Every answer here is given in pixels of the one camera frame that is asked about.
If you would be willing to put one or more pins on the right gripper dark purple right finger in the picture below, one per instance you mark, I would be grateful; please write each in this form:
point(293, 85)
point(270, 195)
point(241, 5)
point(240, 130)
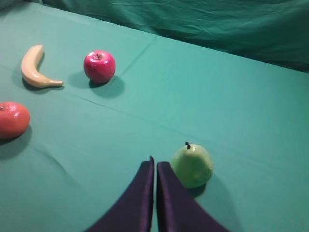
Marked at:
point(176, 209)

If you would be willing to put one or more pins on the right gripper dark purple left finger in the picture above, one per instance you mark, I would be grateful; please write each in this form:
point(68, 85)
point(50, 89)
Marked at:
point(133, 211)

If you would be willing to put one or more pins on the green pear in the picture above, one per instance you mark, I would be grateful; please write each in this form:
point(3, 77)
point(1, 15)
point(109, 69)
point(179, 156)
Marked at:
point(193, 166)

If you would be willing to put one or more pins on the red apple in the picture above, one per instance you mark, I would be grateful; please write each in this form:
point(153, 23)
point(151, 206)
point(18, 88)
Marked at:
point(99, 66)

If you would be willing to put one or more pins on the orange tangerine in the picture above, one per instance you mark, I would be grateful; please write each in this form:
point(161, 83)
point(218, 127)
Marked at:
point(14, 119)

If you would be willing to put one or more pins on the green backdrop cloth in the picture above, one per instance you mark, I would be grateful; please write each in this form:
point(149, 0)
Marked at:
point(271, 31)

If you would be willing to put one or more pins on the yellow banana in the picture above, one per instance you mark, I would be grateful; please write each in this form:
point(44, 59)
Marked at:
point(29, 71)

